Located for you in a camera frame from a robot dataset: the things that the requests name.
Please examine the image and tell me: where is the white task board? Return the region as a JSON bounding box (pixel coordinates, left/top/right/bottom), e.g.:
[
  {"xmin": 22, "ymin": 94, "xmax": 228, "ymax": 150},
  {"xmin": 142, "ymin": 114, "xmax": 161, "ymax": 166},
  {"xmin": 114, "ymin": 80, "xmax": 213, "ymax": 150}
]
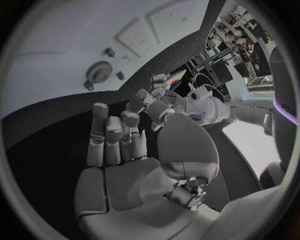
[{"xmin": 1, "ymin": 0, "xmax": 210, "ymax": 121}]

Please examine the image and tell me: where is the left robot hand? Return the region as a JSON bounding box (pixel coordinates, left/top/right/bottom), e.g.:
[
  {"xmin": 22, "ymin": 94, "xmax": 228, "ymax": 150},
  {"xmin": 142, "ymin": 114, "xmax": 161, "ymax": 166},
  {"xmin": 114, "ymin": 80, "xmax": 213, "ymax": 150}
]
[{"xmin": 129, "ymin": 73, "xmax": 187, "ymax": 132}]

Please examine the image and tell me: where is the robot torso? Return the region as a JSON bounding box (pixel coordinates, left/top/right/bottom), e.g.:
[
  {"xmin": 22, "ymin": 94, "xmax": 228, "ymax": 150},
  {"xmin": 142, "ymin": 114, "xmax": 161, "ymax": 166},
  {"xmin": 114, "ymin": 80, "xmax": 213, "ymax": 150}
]
[{"xmin": 258, "ymin": 45, "xmax": 300, "ymax": 189}]

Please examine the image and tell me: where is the white cable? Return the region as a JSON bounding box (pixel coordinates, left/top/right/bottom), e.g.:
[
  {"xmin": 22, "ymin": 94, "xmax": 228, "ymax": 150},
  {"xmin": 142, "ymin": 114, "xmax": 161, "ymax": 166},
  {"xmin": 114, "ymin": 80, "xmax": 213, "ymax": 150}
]
[
  {"xmin": 188, "ymin": 72, "xmax": 230, "ymax": 101},
  {"xmin": 197, "ymin": 84, "xmax": 224, "ymax": 96}
]

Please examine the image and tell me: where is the grey gear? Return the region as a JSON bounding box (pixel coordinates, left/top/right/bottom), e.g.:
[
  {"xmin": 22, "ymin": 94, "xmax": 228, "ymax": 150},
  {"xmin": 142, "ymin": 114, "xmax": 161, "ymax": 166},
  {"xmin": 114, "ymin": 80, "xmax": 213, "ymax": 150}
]
[{"xmin": 86, "ymin": 60, "xmax": 114, "ymax": 84}]

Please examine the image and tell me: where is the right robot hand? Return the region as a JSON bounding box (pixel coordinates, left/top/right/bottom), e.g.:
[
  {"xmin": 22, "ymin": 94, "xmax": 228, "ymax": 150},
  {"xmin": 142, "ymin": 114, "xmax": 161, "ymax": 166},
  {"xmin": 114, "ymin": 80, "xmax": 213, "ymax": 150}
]
[{"xmin": 73, "ymin": 102, "xmax": 222, "ymax": 240}]

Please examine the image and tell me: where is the computer screen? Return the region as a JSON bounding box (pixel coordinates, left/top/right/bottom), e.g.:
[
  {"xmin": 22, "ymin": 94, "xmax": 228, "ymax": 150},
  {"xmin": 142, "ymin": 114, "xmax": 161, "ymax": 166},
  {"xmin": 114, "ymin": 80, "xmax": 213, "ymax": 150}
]
[{"xmin": 168, "ymin": 68, "xmax": 189, "ymax": 89}]

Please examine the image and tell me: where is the cluttered workshop desk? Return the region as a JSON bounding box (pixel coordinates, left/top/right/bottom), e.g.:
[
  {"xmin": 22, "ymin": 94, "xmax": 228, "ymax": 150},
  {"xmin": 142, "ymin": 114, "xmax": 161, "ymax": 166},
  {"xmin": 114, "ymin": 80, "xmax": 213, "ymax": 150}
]
[{"xmin": 205, "ymin": 4, "xmax": 274, "ymax": 86}]

